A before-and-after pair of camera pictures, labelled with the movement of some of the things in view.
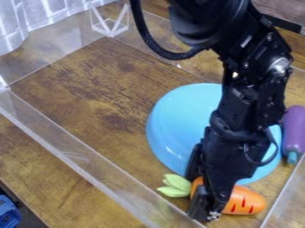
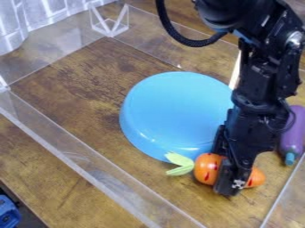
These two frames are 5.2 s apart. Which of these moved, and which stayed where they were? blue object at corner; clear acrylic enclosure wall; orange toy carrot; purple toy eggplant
Moved: orange toy carrot
Stayed: clear acrylic enclosure wall; purple toy eggplant; blue object at corner
